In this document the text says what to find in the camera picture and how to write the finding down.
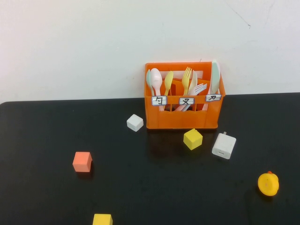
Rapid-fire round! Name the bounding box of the pink plastic spoon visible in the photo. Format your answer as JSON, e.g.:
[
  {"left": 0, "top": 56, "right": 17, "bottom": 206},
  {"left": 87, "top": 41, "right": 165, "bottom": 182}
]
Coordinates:
[{"left": 150, "top": 67, "right": 163, "bottom": 97}]

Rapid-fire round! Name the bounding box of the pink plastic fork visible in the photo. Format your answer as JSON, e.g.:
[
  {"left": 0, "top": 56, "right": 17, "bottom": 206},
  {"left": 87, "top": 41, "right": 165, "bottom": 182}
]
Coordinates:
[{"left": 174, "top": 83, "right": 208, "bottom": 112}]

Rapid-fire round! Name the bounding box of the orange plastic cutlery holder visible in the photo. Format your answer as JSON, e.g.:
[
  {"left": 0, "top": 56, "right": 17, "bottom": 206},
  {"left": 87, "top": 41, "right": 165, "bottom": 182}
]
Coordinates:
[{"left": 144, "top": 61, "right": 226, "bottom": 130}]

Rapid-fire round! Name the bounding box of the spoon character paper label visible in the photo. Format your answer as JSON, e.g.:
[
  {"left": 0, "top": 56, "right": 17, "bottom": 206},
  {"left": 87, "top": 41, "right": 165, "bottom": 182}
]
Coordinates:
[{"left": 151, "top": 95, "right": 168, "bottom": 106}]

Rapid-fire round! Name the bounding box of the white foam cube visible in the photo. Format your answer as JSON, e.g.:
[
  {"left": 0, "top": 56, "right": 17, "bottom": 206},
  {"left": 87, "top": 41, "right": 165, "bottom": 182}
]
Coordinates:
[{"left": 126, "top": 113, "right": 144, "bottom": 132}]

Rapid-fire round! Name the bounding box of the mint green plastic spoon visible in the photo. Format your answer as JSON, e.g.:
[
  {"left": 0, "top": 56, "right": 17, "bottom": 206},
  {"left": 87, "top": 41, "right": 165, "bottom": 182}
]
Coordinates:
[{"left": 145, "top": 68, "right": 153, "bottom": 97}]

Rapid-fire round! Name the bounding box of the yellow plastic spoon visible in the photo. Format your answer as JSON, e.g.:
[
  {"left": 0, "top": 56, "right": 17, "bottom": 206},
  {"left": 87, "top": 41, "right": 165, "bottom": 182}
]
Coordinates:
[{"left": 164, "top": 70, "right": 174, "bottom": 97}]

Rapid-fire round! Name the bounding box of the fork character paper label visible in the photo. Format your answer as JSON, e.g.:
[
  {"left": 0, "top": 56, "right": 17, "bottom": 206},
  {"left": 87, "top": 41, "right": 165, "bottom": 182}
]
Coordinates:
[{"left": 179, "top": 97, "right": 195, "bottom": 106}]

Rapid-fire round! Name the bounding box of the yellow foam cube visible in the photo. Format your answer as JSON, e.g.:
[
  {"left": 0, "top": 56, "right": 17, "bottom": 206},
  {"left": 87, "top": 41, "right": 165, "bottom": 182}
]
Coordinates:
[
  {"left": 183, "top": 128, "right": 203, "bottom": 151},
  {"left": 92, "top": 213, "right": 113, "bottom": 225}
]

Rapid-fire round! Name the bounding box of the yellow plastic fork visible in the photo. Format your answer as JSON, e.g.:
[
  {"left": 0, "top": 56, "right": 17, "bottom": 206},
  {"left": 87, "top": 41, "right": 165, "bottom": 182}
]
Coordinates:
[{"left": 181, "top": 66, "right": 193, "bottom": 97}]

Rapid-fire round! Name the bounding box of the beige plastic fork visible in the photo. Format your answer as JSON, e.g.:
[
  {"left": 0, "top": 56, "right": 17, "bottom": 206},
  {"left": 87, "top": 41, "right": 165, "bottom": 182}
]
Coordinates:
[{"left": 188, "top": 70, "right": 199, "bottom": 96}]

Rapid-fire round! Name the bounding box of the knife character paper label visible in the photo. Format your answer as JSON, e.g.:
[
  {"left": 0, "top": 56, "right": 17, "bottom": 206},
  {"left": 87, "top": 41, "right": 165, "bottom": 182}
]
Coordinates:
[{"left": 205, "top": 94, "right": 222, "bottom": 102}]

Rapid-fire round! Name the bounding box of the mint green plastic knife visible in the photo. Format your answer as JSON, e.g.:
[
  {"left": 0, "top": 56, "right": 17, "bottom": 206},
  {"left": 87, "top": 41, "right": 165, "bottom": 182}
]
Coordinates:
[{"left": 210, "top": 59, "right": 221, "bottom": 95}]

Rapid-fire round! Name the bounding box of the orange foam cube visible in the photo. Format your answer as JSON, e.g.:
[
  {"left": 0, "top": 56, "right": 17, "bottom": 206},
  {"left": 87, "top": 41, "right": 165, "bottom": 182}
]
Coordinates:
[{"left": 72, "top": 151, "right": 93, "bottom": 173}]

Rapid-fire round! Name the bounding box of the yellow rubber duck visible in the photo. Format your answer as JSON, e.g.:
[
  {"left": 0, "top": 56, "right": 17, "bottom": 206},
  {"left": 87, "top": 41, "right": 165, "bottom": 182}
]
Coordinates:
[{"left": 257, "top": 171, "right": 280, "bottom": 197}]

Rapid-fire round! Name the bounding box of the white USB wall charger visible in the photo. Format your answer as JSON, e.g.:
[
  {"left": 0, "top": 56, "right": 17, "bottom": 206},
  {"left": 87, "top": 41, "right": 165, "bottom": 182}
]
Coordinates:
[{"left": 211, "top": 131, "right": 237, "bottom": 161}]

